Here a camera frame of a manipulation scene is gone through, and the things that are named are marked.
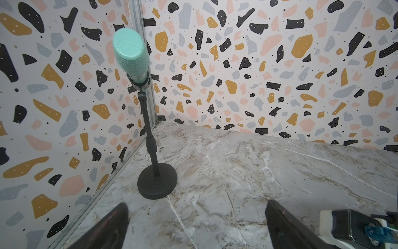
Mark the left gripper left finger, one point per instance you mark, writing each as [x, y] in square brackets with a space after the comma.
[108, 233]

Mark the mint green microphone on stand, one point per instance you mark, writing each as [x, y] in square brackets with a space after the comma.
[159, 179]

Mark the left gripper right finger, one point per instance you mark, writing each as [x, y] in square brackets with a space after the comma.
[285, 230]

